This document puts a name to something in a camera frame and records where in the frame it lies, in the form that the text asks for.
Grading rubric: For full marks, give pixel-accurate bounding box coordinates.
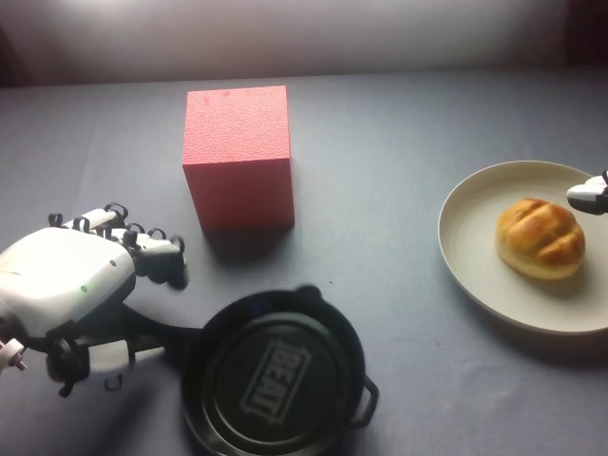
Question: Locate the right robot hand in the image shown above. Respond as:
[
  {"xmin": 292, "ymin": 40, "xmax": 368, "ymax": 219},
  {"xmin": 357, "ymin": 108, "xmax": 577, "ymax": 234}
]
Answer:
[{"xmin": 566, "ymin": 168, "xmax": 608, "ymax": 216}]

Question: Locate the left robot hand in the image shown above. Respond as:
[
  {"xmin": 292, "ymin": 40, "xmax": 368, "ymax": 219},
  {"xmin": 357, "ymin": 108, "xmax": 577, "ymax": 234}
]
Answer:
[{"xmin": 0, "ymin": 201, "xmax": 189, "ymax": 398}]

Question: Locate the golden bread roll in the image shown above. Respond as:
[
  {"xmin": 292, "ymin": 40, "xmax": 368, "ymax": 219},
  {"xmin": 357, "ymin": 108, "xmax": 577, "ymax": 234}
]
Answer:
[{"xmin": 495, "ymin": 197, "xmax": 586, "ymax": 281}]

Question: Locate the black cast iron pan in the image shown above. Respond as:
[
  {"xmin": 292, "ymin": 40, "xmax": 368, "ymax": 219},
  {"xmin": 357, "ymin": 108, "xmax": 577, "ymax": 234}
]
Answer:
[{"xmin": 121, "ymin": 283, "xmax": 381, "ymax": 456}]

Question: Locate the grey round plate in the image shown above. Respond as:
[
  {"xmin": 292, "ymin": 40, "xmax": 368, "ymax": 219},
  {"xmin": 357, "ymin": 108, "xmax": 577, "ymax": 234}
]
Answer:
[{"xmin": 437, "ymin": 160, "xmax": 608, "ymax": 334}]

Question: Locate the red cube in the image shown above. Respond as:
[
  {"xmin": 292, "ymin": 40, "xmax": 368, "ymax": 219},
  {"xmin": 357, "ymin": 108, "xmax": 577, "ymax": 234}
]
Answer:
[{"xmin": 181, "ymin": 85, "xmax": 296, "ymax": 235}]

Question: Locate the grey tablecloth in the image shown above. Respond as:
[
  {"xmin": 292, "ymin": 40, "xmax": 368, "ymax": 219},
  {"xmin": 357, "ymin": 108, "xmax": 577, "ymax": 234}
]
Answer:
[{"xmin": 0, "ymin": 70, "xmax": 608, "ymax": 456}]

